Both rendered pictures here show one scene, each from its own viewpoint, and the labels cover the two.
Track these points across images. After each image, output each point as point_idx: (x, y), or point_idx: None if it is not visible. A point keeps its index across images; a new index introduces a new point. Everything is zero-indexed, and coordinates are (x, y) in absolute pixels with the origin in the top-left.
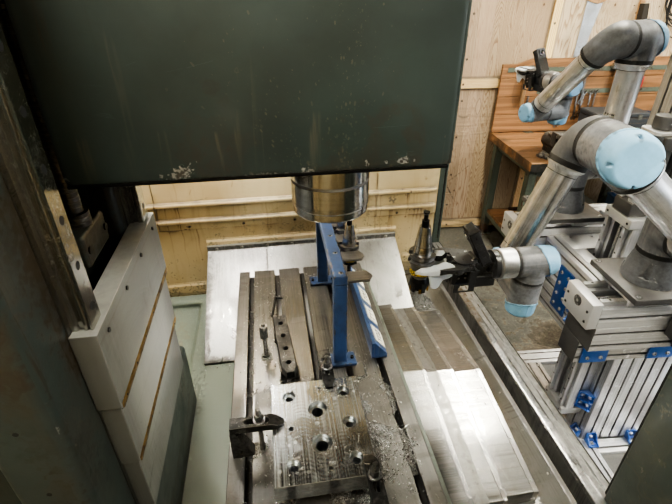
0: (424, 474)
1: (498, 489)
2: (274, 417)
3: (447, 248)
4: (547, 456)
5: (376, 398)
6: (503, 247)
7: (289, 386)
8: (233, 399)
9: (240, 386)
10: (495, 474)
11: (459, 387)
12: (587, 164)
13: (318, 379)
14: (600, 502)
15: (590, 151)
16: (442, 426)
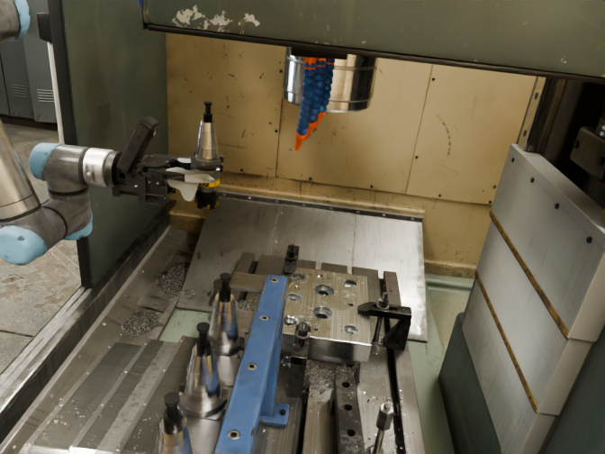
0: (237, 294)
1: (148, 344)
2: (367, 307)
3: (158, 170)
4: (64, 363)
5: (241, 355)
6: (35, 203)
7: (348, 338)
8: (415, 397)
9: (409, 413)
10: (139, 351)
11: (89, 422)
12: (3, 30)
13: (299, 414)
14: (100, 286)
15: (7, 9)
16: (157, 385)
